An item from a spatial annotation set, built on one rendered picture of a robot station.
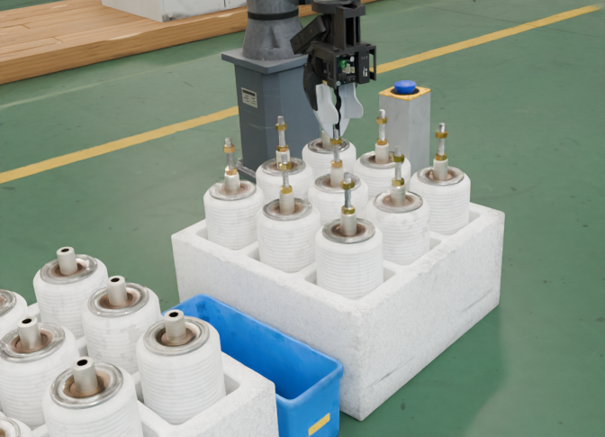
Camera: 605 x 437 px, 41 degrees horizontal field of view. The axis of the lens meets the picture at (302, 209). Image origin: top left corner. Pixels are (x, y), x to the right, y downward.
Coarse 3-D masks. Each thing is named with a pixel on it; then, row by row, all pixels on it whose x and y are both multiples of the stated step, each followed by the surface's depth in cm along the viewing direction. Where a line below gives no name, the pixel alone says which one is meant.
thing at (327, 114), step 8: (320, 88) 120; (328, 88) 118; (320, 96) 120; (328, 96) 119; (320, 104) 121; (328, 104) 119; (320, 112) 121; (328, 112) 120; (336, 112) 118; (320, 120) 122; (328, 120) 121; (336, 120) 118; (328, 128) 123
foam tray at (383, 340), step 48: (192, 240) 129; (432, 240) 126; (480, 240) 128; (192, 288) 132; (240, 288) 123; (288, 288) 115; (384, 288) 112; (432, 288) 120; (480, 288) 132; (336, 336) 111; (384, 336) 113; (432, 336) 124; (384, 384) 117
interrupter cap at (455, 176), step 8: (424, 168) 131; (432, 168) 131; (448, 168) 131; (456, 168) 130; (416, 176) 129; (424, 176) 128; (432, 176) 129; (448, 176) 129; (456, 176) 128; (464, 176) 128; (432, 184) 126; (440, 184) 125; (448, 184) 125
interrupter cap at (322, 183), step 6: (318, 180) 129; (324, 180) 129; (354, 180) 128; (360, 180) 128; (318, 186) 127; (324, 186) 127; (330, 186) 128; (324, 192) 125; (330, 192) 125; (336, 192) 125; (342, 192) 125
